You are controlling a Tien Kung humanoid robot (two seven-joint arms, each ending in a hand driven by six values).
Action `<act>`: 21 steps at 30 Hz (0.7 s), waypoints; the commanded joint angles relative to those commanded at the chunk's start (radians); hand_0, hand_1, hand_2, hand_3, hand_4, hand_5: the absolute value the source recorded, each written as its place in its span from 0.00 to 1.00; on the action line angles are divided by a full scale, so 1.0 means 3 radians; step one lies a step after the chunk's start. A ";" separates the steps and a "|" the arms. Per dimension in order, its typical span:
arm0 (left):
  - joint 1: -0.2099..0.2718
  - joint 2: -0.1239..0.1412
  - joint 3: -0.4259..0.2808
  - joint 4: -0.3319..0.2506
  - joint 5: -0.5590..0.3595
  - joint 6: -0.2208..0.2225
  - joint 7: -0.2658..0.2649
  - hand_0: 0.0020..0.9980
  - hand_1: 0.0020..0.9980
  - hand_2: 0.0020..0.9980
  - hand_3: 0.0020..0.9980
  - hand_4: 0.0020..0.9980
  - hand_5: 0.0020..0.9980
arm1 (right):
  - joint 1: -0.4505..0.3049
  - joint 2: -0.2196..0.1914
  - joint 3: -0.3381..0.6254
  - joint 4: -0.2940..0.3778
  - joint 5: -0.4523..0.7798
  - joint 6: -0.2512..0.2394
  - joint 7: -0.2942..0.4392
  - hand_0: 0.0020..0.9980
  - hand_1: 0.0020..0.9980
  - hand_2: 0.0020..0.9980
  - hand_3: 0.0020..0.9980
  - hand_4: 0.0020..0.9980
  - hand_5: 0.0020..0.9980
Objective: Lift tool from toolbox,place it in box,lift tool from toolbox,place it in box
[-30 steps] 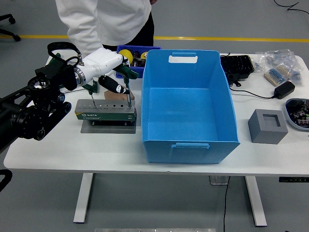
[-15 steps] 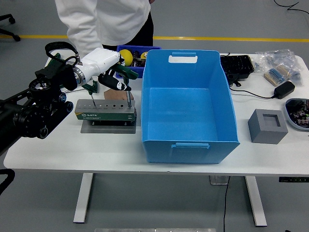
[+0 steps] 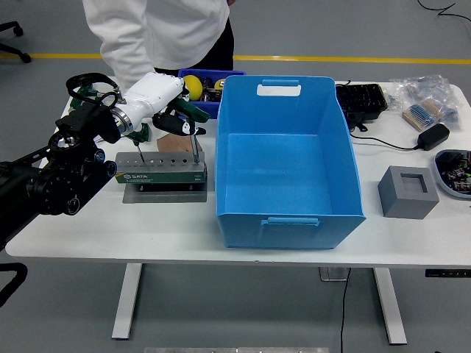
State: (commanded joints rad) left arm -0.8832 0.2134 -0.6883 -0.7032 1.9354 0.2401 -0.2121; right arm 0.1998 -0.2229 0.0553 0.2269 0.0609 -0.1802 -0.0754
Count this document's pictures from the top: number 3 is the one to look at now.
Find black plastic tray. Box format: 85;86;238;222
335;83;389;133

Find black adapter cable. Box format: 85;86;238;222
349;134;421;151

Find person's right hand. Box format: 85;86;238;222
157;132;195;153

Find black table control panel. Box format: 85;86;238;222
425;268;471;279

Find light blue folding box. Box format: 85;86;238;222
215;75;367;250

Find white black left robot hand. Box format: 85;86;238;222
119;71;208;138

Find white table leg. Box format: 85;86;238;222
372;267;408;346
111;263;144;340

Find clear bags of resistors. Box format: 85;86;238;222
388;74;464;132

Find tan resistor strip bundle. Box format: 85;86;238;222
402;99;442;132

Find thin black floor cable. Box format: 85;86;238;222
417;0;471;24

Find dark blue plastic bin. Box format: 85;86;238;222
178;68;247;119

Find small green T-handle hex key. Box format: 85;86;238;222
128;128;146;164

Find person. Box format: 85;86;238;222
81;0;236;95

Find black office chair base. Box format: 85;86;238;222
0;21;32;64

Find yellow lemon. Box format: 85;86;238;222
183;75;204;102

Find green SATA hex key stand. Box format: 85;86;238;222
114;149;210;204

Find black power adapter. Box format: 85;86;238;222
417;123;450;151

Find large green T-handle hex key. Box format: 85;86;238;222
167;96;211;165

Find dark brown small parts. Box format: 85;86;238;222
200;76;222;103

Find grey cube with recess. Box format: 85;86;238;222
378;165;441;221

